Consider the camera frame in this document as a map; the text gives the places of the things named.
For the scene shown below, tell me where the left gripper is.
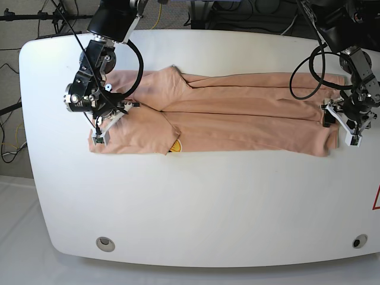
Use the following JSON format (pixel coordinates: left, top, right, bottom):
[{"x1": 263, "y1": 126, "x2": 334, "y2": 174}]
[{"x1": 322, "y1": 90, "x2": 379, "y2": 128}]

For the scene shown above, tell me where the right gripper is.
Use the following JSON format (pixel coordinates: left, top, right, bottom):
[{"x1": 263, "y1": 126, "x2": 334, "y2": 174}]
[{"x1": 64, "y1": 69, "x2": 131, "y2": 119}]

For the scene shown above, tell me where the peach T-shirt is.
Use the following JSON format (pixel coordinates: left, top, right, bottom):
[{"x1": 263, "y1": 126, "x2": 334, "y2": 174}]
[{"x1": 88, "y1": 66, "x2": 339, "y2": 157}]

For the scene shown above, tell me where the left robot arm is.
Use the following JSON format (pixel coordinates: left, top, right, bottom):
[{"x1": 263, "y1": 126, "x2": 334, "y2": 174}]
[{"x1": 297, "y1": 1, "x2": 379, "y2": 129}]

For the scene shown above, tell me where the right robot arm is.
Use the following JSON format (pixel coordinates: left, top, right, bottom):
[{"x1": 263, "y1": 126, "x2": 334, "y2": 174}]
[{"x1": 64, "y1": 1, "x2": 147, "y2": 118}]

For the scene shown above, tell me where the black tripod stand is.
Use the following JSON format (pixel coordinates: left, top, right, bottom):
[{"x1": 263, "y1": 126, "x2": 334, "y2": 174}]
[{"x1": 1, "y1": 0, "x2": 93, "y2": 34}]

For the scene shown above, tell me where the right table grommet hole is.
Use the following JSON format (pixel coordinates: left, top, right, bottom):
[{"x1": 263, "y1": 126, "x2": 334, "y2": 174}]
[{"x1": 352, "y1": 234, "x2": 368, "y2": 249}]

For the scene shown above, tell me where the table grommet hole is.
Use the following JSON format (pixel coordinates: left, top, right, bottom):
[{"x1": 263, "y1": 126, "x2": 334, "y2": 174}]
[
  {"x1": 352, "y1": 234, "x2": 368, "y2": 249},
  {"x1": 96, "y1": 237, "x2": 115, "y2": 252}
]

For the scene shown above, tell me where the left table grommet hole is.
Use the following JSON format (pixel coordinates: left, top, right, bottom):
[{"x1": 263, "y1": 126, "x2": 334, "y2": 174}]
[{"x1": 96, "y1": 237, "x2": 115, "y2": 252}]

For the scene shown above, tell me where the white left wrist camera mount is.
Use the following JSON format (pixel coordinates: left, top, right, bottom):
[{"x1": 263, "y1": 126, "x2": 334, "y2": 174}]
[{"x1": 321, "y1": 99, "x2": 377, "y2": 147}]

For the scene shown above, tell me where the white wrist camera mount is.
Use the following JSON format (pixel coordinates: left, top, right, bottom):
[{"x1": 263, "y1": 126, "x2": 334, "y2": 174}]
[
  {"x1": 91, "y1": 102, "x2": 140, "y2": 145},
  {"x1": 321, "y1": 99, "x2": 377, "y2": 147}
]

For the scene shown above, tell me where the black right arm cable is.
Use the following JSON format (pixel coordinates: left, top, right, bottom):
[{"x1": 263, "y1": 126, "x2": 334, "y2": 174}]
[{"x1": 118, "y1": 40, "x2": 145, "y2": 100}]

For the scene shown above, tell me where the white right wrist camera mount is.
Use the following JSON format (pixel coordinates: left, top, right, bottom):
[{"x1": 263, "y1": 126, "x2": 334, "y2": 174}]
[{"x1": 91, "y1": 102, "x2": 140, "y2": 145}]

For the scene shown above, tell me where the yellow floor cable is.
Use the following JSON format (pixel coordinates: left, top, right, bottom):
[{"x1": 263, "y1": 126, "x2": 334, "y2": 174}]
[{"x1": 151, "y1": 0, "x2": 167, "y2": 30}]

